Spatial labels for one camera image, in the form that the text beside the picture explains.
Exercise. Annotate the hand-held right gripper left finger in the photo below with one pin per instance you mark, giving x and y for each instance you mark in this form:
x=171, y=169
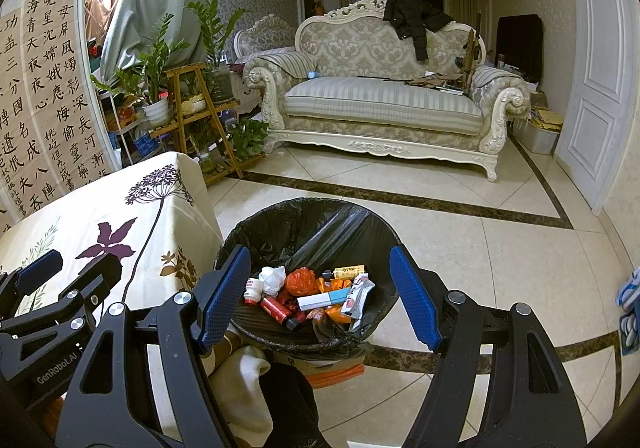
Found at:
x=225, y=293

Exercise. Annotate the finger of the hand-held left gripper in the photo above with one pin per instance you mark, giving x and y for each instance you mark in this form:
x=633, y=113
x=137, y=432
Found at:
x=40, y=268
x=92, y=278

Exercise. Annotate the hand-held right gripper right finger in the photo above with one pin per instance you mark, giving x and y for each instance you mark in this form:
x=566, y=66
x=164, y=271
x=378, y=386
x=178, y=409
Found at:
x=415, y=295

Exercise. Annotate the small white bottle red label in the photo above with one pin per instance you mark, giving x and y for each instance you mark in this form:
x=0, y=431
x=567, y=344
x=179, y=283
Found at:
x=253, y=290

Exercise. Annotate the white tissue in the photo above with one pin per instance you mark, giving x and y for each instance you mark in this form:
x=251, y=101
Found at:
x=272, y=280

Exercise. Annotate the white torn wrapper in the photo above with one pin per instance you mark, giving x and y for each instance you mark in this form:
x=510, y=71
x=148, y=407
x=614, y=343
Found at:
x=361, y=298

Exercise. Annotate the red bottle black cap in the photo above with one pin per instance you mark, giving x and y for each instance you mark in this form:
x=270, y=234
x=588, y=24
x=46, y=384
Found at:
x=280, y=312

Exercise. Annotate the yellow label bottle black cap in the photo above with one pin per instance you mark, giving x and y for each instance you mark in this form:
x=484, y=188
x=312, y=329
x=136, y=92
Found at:
x=346, y=272

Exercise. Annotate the small red-orange plastic bag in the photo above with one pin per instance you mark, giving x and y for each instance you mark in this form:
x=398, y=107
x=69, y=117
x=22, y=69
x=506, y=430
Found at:
x=301, y=282

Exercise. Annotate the orange plastic bag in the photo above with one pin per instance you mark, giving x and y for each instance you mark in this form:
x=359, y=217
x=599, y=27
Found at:
x=336, y=285

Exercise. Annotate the teal white tube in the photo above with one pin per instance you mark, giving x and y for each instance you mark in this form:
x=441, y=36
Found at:
x=325, y=300

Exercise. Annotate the trash bin black liner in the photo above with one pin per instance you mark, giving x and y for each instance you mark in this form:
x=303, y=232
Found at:
x=310, y=238

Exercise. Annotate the floral tablecloth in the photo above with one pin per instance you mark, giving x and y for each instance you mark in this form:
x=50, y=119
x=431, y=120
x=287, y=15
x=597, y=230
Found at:
x=75, y=218

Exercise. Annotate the person's dark pants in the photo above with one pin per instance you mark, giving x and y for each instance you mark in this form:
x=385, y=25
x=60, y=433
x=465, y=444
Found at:
x=290, y=408

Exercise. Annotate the blue crate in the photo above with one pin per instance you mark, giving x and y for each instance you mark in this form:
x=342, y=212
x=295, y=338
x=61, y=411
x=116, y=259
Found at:
x=144, y=146

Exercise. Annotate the white metal shelf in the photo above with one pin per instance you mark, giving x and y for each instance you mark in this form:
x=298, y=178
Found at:
x=117, y=128

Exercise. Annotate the leafy ivy plant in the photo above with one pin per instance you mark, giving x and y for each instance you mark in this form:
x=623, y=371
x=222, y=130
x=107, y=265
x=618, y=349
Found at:
x=250, y=138

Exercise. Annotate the green plant white pot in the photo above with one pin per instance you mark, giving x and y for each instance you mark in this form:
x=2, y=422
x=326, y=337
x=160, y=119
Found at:
x=155, y=112

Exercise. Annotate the calligraphy paper sheet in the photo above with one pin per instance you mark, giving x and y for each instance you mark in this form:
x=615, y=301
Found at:
x=60, y=88
x=9, y=78

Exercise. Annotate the yellow flower pot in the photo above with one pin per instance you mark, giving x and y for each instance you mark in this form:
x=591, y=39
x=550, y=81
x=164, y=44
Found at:
x=194, y=106

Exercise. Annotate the cream carved sofa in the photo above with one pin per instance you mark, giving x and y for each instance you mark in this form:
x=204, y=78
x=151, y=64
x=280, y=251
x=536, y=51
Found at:
x=375, y=103

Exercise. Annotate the grey storage box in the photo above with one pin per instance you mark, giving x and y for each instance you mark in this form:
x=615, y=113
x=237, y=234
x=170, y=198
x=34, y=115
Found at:
x=540, y=141

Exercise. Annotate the wooden plant stand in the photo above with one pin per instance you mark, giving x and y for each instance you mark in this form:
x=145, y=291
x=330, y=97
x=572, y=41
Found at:
x=182, y=93

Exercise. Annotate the brown papers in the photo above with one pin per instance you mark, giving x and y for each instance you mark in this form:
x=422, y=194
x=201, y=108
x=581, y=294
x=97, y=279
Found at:
x=435, y=81

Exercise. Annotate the white blue sneaker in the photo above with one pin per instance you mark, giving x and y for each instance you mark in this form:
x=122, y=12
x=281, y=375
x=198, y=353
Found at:
x=631, y=290

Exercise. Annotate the grey slipper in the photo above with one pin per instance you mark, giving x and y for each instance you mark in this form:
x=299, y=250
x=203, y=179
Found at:
x=631, y=333

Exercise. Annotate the yellow papers pile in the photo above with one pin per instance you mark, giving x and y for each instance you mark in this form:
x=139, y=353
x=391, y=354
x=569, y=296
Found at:
x=546, y=118

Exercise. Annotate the tall green plant dark pot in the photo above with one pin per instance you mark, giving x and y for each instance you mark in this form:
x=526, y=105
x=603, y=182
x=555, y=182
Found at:
x=217, y=33

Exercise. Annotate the cream carved armchair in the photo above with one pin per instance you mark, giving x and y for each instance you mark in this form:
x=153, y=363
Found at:
x=265, y=36

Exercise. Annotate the black jacket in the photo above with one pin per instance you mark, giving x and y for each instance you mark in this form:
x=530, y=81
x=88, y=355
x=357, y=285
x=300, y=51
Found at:
x=412, y=16

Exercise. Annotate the white door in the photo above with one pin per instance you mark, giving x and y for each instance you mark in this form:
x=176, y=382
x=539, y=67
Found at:
x=595, y=78

